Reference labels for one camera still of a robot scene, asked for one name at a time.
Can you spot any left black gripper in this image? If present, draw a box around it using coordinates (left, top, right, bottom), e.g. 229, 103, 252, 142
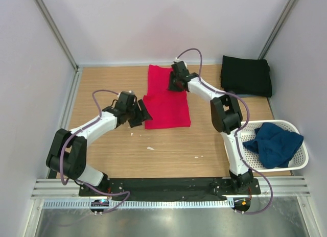
126, 100, 152, 128

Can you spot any red t shirt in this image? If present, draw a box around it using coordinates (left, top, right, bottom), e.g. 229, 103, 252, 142
143, 65, 191, 130

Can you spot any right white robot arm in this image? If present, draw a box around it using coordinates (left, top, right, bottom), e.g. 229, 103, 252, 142
168, 60, 253, 194

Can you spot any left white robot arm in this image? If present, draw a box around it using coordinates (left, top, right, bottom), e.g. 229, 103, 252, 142
46, 91, 152, 196

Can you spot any folded grey t shirt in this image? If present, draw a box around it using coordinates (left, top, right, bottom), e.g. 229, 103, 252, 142
237, 94, 255, 98

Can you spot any folded black t shirt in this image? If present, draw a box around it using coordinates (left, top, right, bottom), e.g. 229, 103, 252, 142
220, 55, 272, 98

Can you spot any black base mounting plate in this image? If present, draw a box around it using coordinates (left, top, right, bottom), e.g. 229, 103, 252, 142
79, 177, 261, 198

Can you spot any blue t shirt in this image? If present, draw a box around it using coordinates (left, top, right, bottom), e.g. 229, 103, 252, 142
243, 122, 304, 169

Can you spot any white plastic laundry basket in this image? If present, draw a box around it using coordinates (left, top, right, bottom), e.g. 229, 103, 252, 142
238, 120, 309, 174

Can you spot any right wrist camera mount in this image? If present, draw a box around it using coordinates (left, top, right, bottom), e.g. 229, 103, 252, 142
173, 57, 188, 68

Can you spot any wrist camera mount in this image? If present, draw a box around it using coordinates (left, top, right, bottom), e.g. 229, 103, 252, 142
118, 90, 135, 97
173, 57, 188, 68

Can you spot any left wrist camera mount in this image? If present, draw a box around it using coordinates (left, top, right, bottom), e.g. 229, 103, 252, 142
118, 90, 135, 97

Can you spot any aluminium front rail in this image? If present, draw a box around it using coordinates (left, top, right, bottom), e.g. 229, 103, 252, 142
31, 176, 310, 199

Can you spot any white slotted cable duct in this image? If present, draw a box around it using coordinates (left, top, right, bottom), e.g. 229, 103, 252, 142
42, 198, 234, 210

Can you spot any right aluminium corner post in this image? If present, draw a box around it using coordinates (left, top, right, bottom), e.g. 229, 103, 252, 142
258, 0, 299, 60

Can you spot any aluminium corner post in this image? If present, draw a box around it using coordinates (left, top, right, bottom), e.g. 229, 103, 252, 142
258, 0, 299, 60
34, 0, 79, 71

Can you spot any left aluminium corner post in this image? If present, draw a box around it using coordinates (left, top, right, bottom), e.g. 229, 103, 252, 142
34, 0, 79, 71

